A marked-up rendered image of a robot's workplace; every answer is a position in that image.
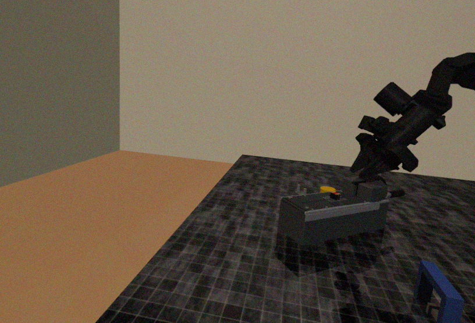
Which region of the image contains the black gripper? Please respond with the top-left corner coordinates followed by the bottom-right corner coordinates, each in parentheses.
top-left (350, 120), bottom-right (419, 178)

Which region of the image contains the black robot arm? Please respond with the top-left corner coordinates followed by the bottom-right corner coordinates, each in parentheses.
top-left (358, 52), bottom-right (475, 143)

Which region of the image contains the yellow short cylinder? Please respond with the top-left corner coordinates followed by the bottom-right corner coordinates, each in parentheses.
top-left (320, 186), bottom-right (336, 193)

